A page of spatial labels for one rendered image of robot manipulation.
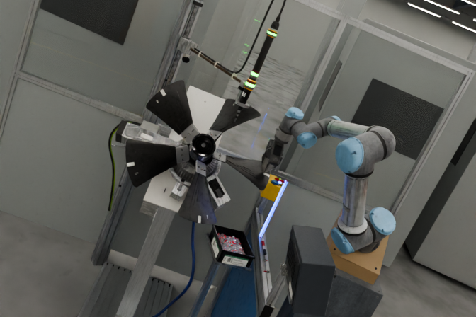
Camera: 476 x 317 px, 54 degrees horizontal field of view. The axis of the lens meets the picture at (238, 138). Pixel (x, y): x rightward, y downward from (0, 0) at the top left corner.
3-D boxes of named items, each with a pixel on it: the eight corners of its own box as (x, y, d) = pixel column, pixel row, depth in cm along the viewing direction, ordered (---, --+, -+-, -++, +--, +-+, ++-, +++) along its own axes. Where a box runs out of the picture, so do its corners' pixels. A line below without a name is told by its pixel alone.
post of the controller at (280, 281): (265, 299, 185) (285, 259, 180) (272, 302, 185) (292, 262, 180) (265, 304, 182) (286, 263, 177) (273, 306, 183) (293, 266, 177)
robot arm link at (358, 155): (375, 249, 191) (389, 139, 161) (345, 262, 186) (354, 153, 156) (355, 231, 200) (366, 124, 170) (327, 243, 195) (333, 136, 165)
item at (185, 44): (175, 49, 260) (180, 35, 258) (185, 52, 265) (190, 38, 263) (183, 54, 253) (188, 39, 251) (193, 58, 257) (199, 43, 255)
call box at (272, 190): (258, 187, 267) (265, 171, 264) (273, 193, 268) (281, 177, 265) (259, 199, 252) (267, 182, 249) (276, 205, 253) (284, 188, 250)
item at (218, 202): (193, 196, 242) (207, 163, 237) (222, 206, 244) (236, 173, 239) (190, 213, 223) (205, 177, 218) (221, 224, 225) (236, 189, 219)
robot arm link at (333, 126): (409, 124, 166) (330, 110, 210) (384, 132, 162) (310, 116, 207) (412, 153, 169) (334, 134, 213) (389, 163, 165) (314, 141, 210)
